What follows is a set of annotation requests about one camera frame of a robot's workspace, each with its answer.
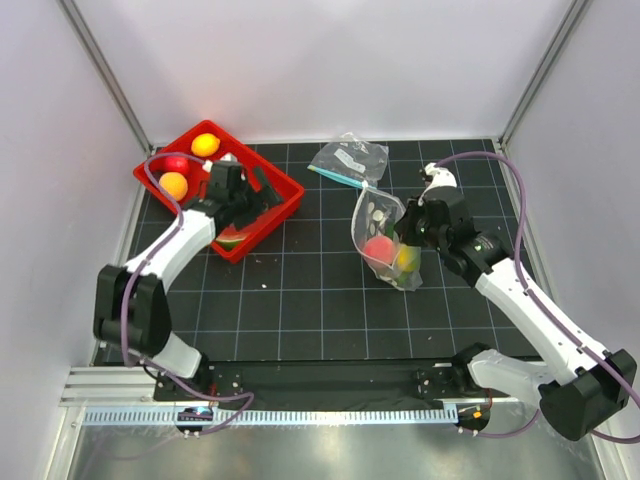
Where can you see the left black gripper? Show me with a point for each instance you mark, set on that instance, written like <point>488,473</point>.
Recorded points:
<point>267,197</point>

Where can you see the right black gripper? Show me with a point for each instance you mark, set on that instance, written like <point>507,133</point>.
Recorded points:
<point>404,227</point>

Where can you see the small yellow-green toy fruit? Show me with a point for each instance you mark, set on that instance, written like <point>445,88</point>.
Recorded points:
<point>408,258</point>

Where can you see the green toy cucumber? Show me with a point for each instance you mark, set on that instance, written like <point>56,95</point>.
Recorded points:
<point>389,231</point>

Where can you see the white-spotted clear zip bag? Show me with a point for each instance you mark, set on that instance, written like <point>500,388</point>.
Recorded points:
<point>372,231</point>

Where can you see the pink toy peach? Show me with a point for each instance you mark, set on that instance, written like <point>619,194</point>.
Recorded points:
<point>379,250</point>

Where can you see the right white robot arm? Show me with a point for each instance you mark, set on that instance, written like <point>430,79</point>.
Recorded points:
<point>581,383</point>

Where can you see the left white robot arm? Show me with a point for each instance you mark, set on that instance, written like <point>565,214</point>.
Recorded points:
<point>131,307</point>

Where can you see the blue-zipper clear zip bag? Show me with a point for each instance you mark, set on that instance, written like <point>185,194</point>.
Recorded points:
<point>351,161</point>

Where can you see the toy watermelon slice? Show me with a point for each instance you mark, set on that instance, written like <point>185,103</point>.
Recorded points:
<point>231,238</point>

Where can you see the yellow toy lemon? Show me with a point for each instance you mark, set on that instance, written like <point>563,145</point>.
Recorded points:
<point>205,145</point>

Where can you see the red plastic tray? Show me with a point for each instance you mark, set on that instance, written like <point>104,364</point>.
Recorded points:
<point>289,189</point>

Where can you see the orange toy fruit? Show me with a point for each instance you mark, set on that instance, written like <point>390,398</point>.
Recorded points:
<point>175,184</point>

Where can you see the red toy apple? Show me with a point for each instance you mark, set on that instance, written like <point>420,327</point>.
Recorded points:
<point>176,164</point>

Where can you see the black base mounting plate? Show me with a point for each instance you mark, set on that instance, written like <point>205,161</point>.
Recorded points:
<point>341,385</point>

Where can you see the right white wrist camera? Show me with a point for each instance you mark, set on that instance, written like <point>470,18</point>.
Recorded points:
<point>436,176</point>

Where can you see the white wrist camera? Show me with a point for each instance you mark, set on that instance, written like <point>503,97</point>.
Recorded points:
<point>436,176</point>
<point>208,164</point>

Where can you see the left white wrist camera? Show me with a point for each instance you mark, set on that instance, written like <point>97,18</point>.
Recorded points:
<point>208,164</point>

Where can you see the slotted cable duct strip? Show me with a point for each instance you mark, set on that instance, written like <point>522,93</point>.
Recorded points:
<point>183,416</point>

